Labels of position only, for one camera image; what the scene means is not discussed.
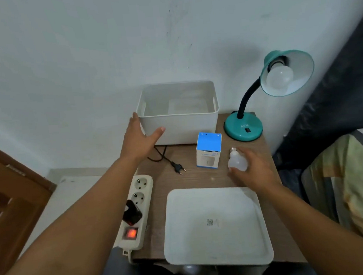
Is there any person's right hand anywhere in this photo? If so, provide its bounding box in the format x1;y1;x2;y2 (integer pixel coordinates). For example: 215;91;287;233
225;143;284;198

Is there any person's left hand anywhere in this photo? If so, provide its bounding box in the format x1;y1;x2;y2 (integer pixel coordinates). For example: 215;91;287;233
117;109;169;168

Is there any white light bulb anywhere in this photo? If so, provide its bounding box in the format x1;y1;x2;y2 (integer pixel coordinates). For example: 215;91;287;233
226;146;250;173
264;60;295;90

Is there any teal desk lamp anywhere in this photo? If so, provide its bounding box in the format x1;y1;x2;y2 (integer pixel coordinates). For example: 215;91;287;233
218;47;320;144

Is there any white plastic storage box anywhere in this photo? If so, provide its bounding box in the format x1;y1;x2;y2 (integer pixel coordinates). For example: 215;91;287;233
134;79;222;148

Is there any blue white bulb carton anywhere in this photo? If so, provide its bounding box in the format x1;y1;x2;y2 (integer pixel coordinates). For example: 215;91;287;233
194;130;225;171

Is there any white storage box lid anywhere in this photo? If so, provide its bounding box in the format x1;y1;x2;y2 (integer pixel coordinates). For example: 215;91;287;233
159;182;275;273

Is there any person's right forearm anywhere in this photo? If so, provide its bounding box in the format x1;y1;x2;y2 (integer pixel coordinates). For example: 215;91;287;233
258;177;363;275

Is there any person's left forearm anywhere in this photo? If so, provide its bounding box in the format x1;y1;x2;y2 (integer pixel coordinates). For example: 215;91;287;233
0;155;154;275

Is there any white power strip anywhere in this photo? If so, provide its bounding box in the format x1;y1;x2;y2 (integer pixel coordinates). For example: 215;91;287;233
108;174;160;265

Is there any black plug adapter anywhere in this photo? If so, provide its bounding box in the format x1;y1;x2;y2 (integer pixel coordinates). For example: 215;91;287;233
121;199;144;227

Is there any striped pillow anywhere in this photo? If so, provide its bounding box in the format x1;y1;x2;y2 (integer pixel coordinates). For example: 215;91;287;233
297;128;363;258

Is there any brown wooden door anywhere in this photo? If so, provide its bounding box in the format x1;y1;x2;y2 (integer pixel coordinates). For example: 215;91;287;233
0;134;63;275

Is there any black lamp cable with plug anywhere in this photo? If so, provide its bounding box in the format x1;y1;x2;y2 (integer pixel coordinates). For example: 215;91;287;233
146;143;187;178

